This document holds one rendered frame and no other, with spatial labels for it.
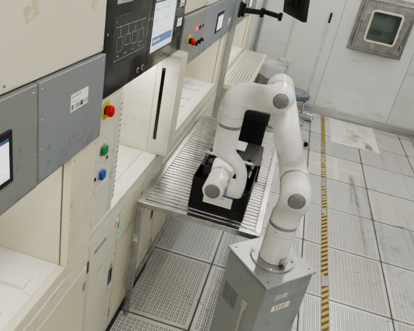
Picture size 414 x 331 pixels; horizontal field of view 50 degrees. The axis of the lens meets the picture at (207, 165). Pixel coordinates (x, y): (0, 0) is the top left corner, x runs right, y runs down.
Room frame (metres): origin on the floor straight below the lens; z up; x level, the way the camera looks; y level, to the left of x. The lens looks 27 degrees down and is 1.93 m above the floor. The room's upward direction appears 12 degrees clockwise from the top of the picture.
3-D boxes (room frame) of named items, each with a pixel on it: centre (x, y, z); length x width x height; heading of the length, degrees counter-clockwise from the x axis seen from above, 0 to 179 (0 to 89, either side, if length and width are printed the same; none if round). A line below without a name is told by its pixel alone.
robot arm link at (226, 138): (1.55, -0.09, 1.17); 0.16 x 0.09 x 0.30; 82
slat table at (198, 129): (2.36, -0.10, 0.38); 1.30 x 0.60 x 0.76; 172
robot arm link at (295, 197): (1.50, -0.35, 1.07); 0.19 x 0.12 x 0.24; 177
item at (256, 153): (2.34, -0.16, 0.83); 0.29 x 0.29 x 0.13; 85
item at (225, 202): (1.91, -0.10, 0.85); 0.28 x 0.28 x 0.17; 81
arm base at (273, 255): (1.54, -0.36, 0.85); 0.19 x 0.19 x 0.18
